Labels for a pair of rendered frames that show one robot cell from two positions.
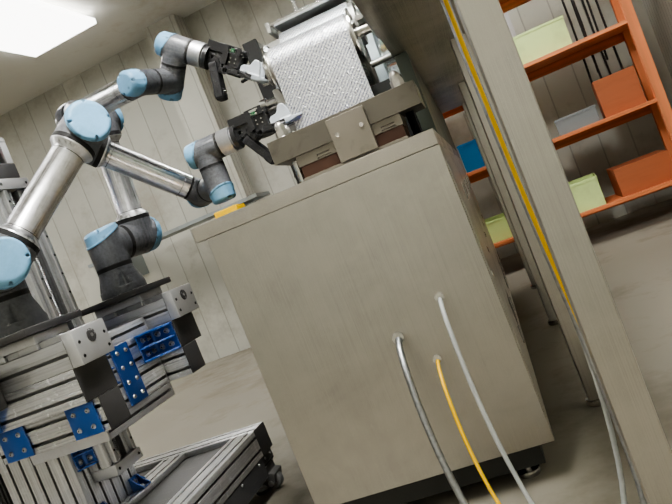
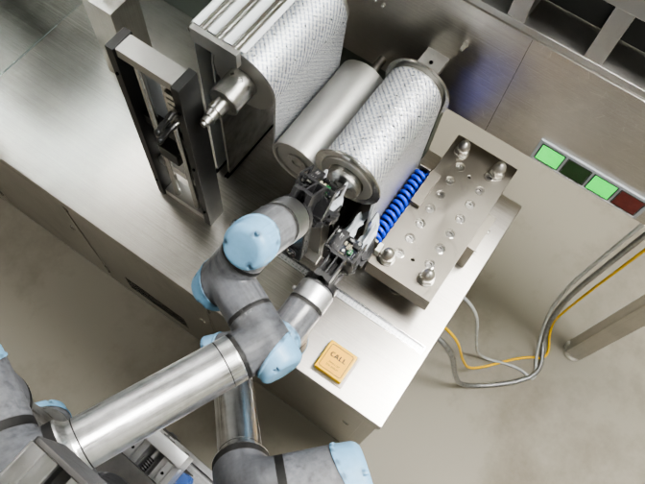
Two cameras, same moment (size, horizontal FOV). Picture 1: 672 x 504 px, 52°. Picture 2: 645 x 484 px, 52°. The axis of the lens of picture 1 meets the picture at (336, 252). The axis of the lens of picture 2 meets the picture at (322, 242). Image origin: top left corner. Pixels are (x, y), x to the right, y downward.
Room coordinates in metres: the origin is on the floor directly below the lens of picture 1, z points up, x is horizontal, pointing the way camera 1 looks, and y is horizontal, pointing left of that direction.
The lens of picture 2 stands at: (1.88, 0.57, 2.35)
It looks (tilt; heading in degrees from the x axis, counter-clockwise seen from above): 67 degrees down; 284
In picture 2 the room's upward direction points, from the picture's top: 8 degrees clockwise
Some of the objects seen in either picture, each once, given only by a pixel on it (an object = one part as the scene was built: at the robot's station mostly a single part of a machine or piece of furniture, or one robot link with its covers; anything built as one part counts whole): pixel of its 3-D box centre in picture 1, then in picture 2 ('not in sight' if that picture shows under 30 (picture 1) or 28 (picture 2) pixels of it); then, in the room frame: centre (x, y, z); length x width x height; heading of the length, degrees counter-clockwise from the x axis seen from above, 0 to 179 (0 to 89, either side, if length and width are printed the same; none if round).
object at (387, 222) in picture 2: not in sight; (399, 204); (1.89, -0.13, 1.03); 0.21 x 0.04 x 0.03; 77
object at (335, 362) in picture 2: (230, 212); (335, 362); (1.89, 0.23, 0.91); 0.07 x 0.07 x 0.02; 77
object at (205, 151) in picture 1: (205, 152); (290, 326); (2.00, 0.24, 1.11); 0.11 x 0.08 x 0.09; 77
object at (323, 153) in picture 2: (275, 71); (347, 177); (2.00, -0.03, 1.25); 0.15 x 0.01 x 0.15; 167
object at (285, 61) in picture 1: (335, 88); (325, 123); (2.10, -0.18, 1.16); 0.39 x 0.23 x 0.51; 167
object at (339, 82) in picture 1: (328, 95); (397, 180); (1.91, -0.14, 1.11); 0.23 x 0.01 x 0.18; 77
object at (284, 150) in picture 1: (347, 125); (442, 219); (1.78, -0.15, 1.00); 0.40 x 0.16 x 0.06; 77
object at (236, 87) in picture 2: not in sight; (233, 91); (2.24, -0.07, 1.33); 0.06 x 0.06 x 0.06; 77
